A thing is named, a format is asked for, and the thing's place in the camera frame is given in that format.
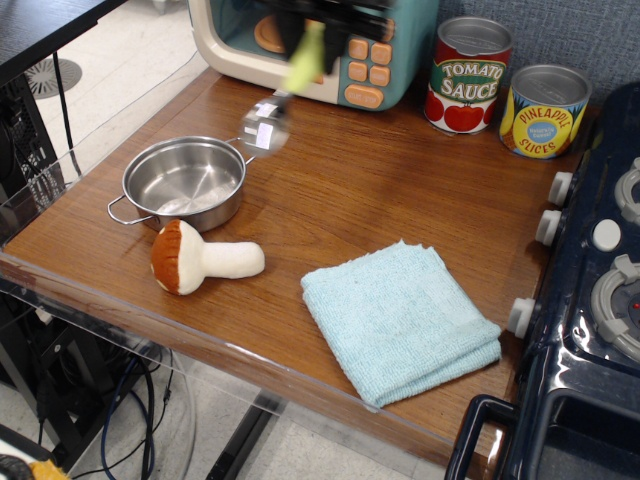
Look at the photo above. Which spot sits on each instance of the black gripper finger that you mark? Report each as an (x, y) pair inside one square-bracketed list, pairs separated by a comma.
[(334, 44), (291, 27)]

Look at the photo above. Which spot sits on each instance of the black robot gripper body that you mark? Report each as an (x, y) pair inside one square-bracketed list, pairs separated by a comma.
[(362, 18)]

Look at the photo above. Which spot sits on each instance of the green handled metal spoon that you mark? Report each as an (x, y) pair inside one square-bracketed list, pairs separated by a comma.
[(265, 127)]

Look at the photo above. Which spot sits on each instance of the small steel pot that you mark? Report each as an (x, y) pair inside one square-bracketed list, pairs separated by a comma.
[(196, 179)]

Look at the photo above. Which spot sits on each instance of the light blue folded cloth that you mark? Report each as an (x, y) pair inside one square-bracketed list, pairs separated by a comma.
[(398, 323)]

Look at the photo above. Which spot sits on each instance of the teal toy microwave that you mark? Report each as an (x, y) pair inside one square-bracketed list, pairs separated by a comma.
[(239, 39)]

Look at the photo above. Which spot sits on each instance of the tomato sauce can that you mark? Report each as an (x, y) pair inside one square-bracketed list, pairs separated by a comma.
[(470, 61)]

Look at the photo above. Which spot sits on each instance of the pineapple slices can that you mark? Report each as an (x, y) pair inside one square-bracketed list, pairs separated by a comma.
[(544, 110)]

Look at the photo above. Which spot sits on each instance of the plush brown white mushroom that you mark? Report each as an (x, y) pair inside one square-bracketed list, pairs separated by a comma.
[(181, 260)]

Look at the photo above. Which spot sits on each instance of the black desk at left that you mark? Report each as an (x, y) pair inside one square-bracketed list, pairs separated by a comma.
[(33, 30)]

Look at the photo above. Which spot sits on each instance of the clear acrylic table guard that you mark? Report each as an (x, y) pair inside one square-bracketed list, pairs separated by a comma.
[(63, 257)]

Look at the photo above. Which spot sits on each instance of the dark blue toy stove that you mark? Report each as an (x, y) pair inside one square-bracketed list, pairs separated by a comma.
[(576, 414)]

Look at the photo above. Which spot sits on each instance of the orange fuzzy object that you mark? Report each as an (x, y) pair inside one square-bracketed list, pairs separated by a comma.
[(15, 468)]

